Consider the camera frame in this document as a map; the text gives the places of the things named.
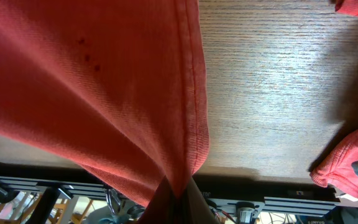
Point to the orange printed t-shirt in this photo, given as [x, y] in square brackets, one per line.
[118, 87]

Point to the red printed t-shirt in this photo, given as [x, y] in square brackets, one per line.
[336, 169]

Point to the aluminium table frame rail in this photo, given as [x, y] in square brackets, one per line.
[228, 193]

